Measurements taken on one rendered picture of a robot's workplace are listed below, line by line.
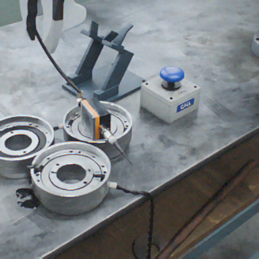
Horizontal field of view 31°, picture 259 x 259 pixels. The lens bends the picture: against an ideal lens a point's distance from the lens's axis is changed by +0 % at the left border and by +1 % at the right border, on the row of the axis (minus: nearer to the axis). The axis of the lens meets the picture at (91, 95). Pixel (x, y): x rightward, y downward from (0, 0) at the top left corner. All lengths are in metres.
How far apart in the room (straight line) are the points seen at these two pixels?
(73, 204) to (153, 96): 0.26
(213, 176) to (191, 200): 0.09
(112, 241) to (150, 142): 0.26
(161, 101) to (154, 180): 0.15
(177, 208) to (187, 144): 0.27
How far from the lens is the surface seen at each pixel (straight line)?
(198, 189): 1.02
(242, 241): 1.69
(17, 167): 0.64
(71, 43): 1.01
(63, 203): 0.59
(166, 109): 0.75
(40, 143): 0.67
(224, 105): 0.83
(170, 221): 0.95
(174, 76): 0.75
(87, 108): 0.67
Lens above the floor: 1.25
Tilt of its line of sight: 33 degrees down
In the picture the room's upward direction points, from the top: 1 degrees counter-clockwise
